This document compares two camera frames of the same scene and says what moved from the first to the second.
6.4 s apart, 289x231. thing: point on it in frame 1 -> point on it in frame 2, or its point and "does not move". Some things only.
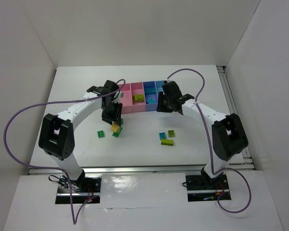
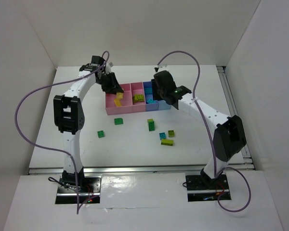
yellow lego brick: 114,127 -> 119,95
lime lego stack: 138,98 does not move
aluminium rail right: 247,164 does not move
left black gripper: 111,114 -> 108,82
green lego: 116,130 -> 151,125
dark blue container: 150,95 does not move
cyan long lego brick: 150,90 does not move
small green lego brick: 100,134 does not move
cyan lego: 151,100 does not move
